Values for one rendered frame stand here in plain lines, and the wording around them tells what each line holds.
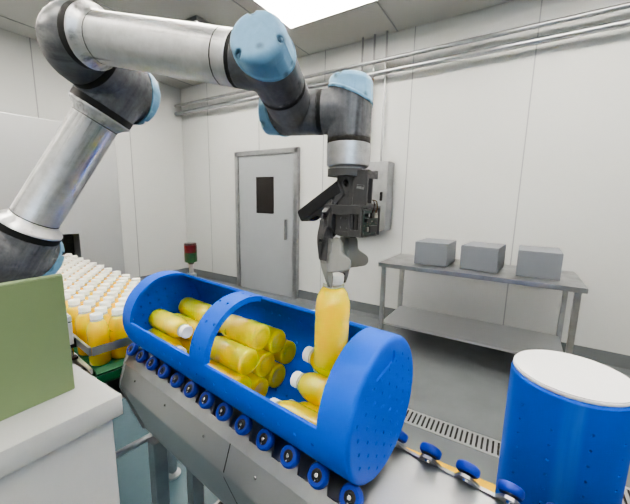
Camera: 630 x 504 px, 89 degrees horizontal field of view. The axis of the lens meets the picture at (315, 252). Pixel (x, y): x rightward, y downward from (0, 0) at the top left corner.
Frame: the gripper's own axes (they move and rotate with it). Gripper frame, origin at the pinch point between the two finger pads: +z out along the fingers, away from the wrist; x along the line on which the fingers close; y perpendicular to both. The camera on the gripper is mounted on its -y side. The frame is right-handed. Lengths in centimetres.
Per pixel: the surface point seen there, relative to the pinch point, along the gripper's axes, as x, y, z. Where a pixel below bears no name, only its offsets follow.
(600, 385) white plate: 56, 45, 31
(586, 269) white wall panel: 340, 53, 43
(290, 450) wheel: -5.0, -6.1, 37.2
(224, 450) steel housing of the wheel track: -7, -26, 46
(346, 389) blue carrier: -6.3, 7.6, 17.0
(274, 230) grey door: 297, -317, 32
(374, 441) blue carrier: 0.6, 10.0, 30.0
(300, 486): -6.3, -2.2, 42.3
